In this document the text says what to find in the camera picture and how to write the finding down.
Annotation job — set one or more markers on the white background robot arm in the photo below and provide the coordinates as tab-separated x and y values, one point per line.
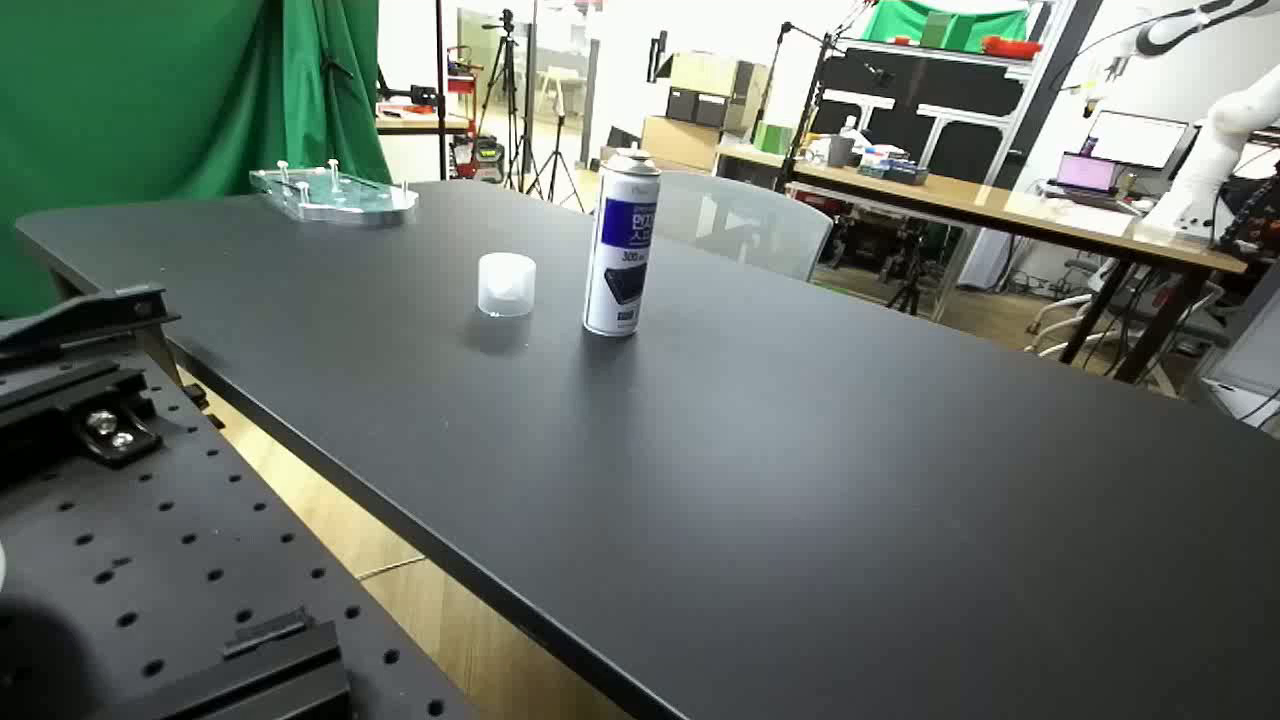
1221	144

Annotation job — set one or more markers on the white blue spray can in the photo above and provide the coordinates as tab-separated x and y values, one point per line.
621	255

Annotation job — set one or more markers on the grey mesh chair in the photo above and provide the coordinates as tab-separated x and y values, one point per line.
746	220

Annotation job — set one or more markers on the thin light stand tripod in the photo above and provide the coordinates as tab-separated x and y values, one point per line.
558	165

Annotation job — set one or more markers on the small cardboard box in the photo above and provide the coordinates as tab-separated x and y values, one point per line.
680	144

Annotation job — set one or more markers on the green box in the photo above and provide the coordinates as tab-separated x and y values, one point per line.
774	139

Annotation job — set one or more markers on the small black tripod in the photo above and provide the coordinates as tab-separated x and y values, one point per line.
912	274

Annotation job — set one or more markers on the small wooden side table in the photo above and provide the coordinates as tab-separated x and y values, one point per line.
426	121

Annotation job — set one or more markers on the clear plastic tray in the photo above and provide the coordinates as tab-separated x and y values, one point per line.
334	198

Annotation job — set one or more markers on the long wooden desk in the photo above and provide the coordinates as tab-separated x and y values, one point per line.
960	198

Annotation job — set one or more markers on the shelf with black panels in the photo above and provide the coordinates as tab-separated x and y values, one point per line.
921	87

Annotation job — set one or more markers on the green cloth bundle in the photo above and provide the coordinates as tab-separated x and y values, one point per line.
934	25

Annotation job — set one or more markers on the laptop with pink screen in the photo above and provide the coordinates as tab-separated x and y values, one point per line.
1086	175

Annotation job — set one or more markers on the black perforated breadboard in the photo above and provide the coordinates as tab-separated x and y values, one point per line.
172	561

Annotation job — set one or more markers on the white computer monitor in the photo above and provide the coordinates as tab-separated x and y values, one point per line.
1142	139

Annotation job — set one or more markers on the green screen curtain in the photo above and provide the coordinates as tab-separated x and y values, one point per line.
132	94

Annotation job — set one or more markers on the black clamp with shiny screws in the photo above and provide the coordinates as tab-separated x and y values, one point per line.
67	385

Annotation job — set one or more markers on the tall black camera tripod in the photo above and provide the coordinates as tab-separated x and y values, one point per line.
504	81

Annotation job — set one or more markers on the black flat metal bracket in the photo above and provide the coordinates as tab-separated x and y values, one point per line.
253	673

